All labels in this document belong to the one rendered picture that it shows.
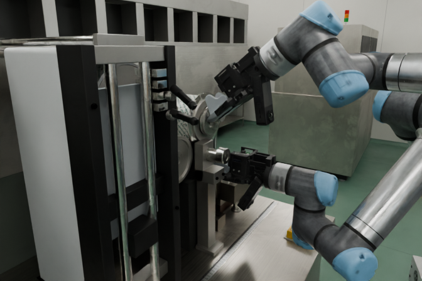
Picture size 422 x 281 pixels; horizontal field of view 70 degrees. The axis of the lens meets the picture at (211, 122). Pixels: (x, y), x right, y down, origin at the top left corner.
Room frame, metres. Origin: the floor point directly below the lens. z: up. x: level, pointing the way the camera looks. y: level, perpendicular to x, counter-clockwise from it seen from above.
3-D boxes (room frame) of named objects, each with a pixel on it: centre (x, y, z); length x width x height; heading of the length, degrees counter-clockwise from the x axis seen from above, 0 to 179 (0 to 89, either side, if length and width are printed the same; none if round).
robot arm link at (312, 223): (0.66, -0.25, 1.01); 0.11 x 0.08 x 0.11; 18
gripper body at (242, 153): (0.76, -0.11, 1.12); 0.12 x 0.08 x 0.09; 56
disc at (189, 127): (0.77, 0.02, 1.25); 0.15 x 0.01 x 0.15; 146
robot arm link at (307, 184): (0.67, -0.24, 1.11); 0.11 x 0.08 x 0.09; 56
